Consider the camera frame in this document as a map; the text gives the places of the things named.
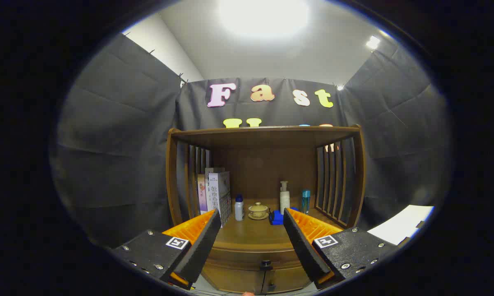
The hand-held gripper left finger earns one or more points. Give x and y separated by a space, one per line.
199 246

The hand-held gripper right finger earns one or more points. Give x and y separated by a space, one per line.
302 246

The wooden drawer with black knob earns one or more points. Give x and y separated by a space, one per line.
238 280

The wooden countertop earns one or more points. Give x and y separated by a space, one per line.
251 234

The brown wooden cabinet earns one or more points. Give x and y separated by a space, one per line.
263 164

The white side cabinet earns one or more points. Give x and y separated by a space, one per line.
399 226

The folded blue cloth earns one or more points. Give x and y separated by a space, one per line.
276 218

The clear blue bottle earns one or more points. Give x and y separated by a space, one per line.
305 201

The white pump bottle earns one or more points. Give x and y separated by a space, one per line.
285 201

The pink book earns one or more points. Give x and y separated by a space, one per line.
202 193

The small white blue-capped bottle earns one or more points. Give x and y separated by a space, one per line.
239 209

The thick white book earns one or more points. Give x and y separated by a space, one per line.
219 193

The beige lidded teacup with saucer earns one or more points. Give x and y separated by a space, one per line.
258 210

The small ceiling spotlight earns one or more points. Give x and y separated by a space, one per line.
372 42

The large ceiling light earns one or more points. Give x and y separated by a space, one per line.
263 16

